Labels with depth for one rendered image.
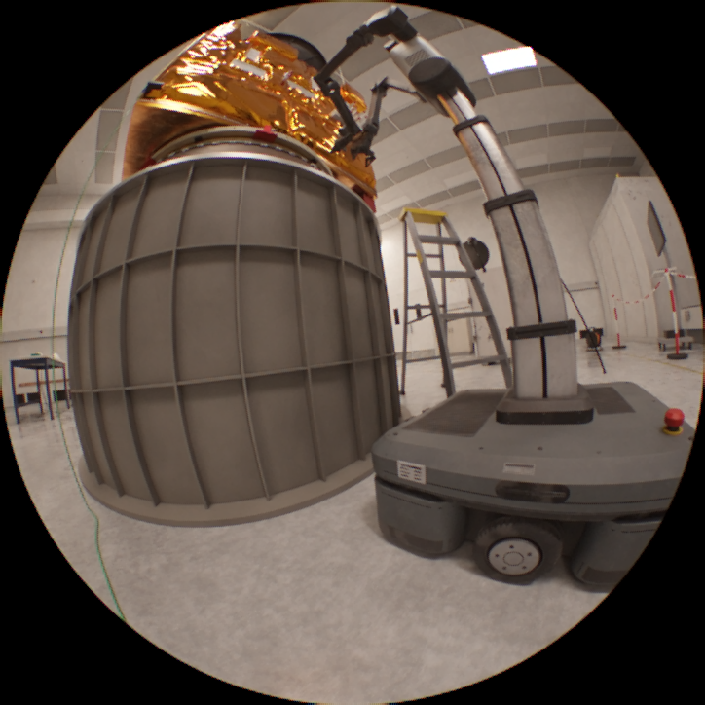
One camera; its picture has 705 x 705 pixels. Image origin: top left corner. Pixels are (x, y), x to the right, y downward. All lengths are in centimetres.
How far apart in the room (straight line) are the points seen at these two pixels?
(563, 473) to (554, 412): 15
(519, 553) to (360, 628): 27
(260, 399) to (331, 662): 63
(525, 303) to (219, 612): 81
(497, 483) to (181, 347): 75
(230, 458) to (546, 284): 86
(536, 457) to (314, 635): 43
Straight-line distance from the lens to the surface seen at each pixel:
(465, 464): 38
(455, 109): 84
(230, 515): 74
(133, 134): 175
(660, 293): 548
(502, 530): 42
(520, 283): 52
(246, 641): 50
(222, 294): 72
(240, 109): 170
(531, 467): 36
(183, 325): 72
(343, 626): 47
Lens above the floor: 43
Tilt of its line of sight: level
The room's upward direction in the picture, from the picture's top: 6 degrees counter-clockwise
